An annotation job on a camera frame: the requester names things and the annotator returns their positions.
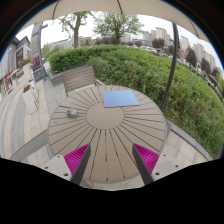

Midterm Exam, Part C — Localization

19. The white planter box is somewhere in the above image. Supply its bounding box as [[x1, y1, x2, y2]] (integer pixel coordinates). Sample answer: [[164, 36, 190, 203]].
[[20, 58, 33, 82], [22, 84, 38, 114]]

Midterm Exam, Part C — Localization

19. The left tree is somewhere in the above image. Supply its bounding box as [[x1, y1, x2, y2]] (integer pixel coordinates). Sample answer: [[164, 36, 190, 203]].
[[59, 11, 93, 48]]

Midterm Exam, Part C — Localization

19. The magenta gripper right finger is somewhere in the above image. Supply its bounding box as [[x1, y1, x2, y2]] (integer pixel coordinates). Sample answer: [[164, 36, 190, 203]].
[[132, 144, 181, 185]]

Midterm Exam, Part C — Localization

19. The white planter box far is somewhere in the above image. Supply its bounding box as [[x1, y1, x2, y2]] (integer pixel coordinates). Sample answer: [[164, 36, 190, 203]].
[[20, 58, 33, 82]]

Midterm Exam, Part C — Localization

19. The grey lamp post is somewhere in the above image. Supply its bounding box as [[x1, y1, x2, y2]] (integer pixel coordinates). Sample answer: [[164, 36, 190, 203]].
[[38, 22, 48, 81]]

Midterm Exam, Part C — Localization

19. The dark umbrella pole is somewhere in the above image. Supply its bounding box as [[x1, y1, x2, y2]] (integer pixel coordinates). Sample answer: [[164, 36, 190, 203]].
[[160, 22, 179, 110]]

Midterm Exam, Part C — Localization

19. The tree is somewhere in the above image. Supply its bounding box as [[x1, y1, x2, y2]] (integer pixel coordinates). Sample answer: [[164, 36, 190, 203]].
[[93, 12, 143, 44], [59, 11, 93, 48]]

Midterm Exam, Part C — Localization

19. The grey woven outdoor chair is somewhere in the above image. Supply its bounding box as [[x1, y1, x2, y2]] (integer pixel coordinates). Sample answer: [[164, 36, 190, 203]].
[[61, 65, 103, 93]]

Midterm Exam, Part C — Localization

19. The beige patio umbrella canopy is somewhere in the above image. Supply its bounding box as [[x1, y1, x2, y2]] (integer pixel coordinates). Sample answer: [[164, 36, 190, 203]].
[[20, 0, 209, 41]]

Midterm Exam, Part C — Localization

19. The white planter box near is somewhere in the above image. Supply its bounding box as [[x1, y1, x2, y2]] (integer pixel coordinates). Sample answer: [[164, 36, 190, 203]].
[[22, 84, 38, 114]]

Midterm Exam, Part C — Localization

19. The green hedge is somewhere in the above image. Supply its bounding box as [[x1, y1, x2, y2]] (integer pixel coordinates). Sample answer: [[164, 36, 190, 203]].
[[49, 46, 224, 158]]

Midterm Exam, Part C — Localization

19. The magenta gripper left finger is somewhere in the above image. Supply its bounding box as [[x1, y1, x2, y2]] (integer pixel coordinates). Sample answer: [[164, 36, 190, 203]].
[[42, 144, 91, 185]]

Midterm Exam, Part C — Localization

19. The right tree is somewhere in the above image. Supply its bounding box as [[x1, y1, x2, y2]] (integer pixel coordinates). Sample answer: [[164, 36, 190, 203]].
[[93, 12, 143, 44]]

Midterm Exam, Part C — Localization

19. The round slatted wooden table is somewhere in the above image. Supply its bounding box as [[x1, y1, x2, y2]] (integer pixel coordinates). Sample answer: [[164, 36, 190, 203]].
[[48, 85, 167, 183]]

